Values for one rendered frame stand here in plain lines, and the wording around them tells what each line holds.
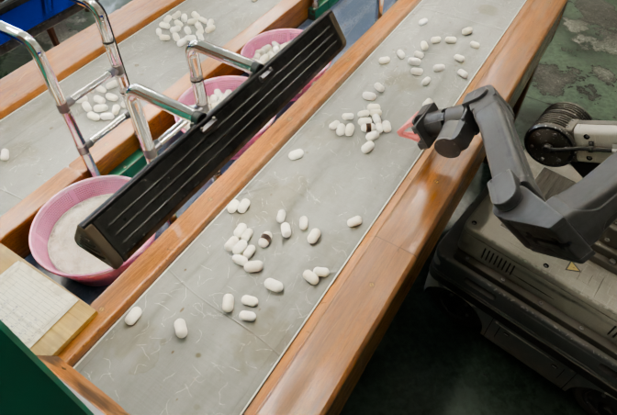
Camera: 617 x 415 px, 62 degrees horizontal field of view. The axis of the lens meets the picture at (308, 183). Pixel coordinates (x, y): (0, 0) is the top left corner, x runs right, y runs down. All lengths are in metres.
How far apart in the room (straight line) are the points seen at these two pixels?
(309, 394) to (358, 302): 0.19
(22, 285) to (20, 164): 0.38
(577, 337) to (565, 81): 1.70
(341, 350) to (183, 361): 0.28
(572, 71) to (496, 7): 1.25
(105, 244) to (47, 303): 0.38
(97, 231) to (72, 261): 0.46
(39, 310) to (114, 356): 0.16
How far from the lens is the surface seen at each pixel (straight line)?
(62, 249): 1.21
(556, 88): 2.93
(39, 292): 1.10
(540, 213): 0.72
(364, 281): 1.01
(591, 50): 3.30
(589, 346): 1.59
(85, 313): 1.04
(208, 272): 1.06
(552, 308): 1.57
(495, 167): 0.89
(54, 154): 1.40
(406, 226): 1.10
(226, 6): 1.83
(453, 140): 1.08
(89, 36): 1.74
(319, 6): 1.86
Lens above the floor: 1.63
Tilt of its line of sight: 49 degrees down
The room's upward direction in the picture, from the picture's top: straight up
